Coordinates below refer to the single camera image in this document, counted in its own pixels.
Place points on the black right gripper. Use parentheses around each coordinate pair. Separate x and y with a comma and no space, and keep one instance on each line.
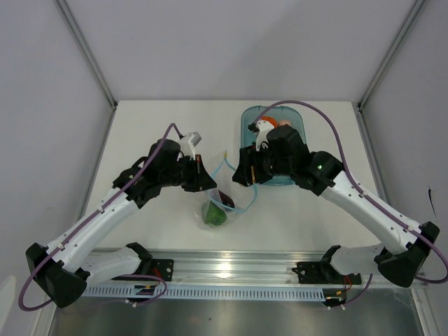
(245,169)

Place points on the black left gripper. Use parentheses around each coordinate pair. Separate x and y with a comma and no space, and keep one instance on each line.
(205,180)

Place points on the clear zip top bag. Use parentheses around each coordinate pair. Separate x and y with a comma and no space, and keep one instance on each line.
(244,197)

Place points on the purple eggplant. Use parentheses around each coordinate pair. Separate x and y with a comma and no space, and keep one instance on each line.
(225,202)

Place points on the green bell pepper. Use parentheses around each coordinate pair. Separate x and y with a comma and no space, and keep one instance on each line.
(212,214)

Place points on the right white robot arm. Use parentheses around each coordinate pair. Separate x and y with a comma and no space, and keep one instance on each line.
(404,244)

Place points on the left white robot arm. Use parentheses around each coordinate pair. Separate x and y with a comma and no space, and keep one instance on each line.
(64,268)

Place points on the orange tomato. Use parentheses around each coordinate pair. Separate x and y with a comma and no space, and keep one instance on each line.
(271,120)

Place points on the teal plastic tub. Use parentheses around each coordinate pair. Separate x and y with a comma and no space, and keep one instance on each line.
(278,113)

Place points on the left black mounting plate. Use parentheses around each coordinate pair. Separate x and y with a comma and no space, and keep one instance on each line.
(162,268)

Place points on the black mounting plate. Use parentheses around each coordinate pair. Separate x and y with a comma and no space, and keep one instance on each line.
(162,268)
(317,273)

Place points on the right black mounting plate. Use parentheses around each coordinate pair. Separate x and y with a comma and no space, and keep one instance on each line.
(317,273)

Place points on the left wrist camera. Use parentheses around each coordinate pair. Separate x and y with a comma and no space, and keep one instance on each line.
(188,144)

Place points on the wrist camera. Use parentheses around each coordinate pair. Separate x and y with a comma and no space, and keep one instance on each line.
(261,128)
(188,144)

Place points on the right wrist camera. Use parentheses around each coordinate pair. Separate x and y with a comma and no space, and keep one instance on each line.
(261,128)

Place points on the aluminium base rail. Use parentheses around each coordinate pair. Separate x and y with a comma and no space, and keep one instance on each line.
(235,268)

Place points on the right aluminium frame post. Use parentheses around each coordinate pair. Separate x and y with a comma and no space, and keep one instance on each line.
(398,41)

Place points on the aluminium frame post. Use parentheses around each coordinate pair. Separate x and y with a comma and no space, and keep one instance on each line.
(398,41)
(84,48)

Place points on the white slotted cable duct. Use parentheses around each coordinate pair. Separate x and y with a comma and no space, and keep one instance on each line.
(207,292)

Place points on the left aluminium frame post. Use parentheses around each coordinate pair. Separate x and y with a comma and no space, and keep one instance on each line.
(84,48)

